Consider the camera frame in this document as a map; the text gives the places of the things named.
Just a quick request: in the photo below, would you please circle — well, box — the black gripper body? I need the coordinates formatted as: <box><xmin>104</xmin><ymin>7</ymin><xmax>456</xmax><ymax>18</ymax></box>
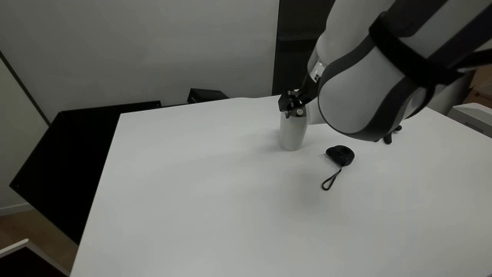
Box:
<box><xmin>299</xmin><ymin>70</ymin><xmax>323</xmax><ymax>104</ymax></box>

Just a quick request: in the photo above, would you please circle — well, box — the white mug with dark inside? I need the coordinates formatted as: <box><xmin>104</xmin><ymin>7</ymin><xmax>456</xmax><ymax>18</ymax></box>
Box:
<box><xmin>279</xmin><ymin>109</ymin><xmax>310</xmax><ymax>152</ymax></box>

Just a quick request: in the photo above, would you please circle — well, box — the white box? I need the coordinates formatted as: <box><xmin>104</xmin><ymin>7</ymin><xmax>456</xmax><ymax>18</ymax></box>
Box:
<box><xmin>448</xmin><ymin>101</ymin><xmax>492</xmax><ymax>138</ymax></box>

